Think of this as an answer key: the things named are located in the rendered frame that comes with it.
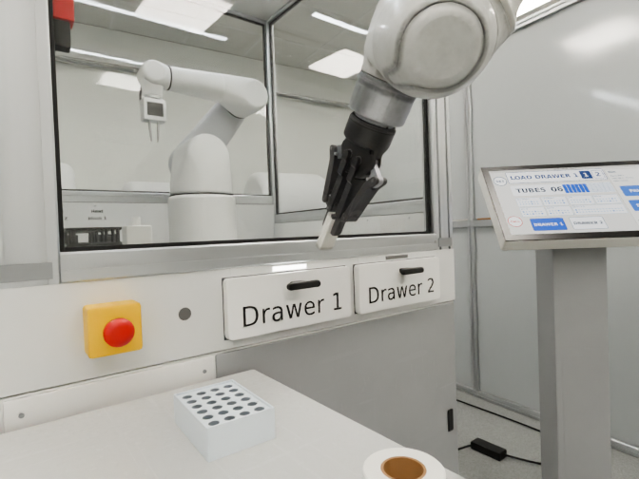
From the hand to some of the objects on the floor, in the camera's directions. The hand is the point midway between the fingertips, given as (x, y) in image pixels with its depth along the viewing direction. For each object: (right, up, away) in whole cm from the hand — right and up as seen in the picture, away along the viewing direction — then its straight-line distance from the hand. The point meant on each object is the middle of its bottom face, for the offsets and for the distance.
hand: (330, 231), depth 72 cm
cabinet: (-29, -101, +53) cm, 118 cm away
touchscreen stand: (+81, -97, +56) cm, 138 cm away
